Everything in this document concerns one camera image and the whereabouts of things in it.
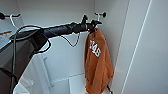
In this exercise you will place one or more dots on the orange label strip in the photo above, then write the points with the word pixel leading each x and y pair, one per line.
pixel 5 32

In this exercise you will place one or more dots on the small dark wall fitting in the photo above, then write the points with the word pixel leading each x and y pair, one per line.
pixel 108 87

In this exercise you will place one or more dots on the white wardrobe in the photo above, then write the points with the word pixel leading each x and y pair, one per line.
pixel 60 10

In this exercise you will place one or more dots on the orange garment with white print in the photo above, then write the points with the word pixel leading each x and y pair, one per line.
pixel 98 70

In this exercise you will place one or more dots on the white wardrobe door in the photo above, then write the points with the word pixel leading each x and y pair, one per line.
pixel 153 50

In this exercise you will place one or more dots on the black hook near orange label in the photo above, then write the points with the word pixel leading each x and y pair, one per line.
pixel 2 15

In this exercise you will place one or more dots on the black wardrobe hook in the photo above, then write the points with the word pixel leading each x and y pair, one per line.
pixel 103 14

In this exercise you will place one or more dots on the white hanger with white shirt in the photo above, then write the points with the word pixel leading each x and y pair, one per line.
pixel 12 21

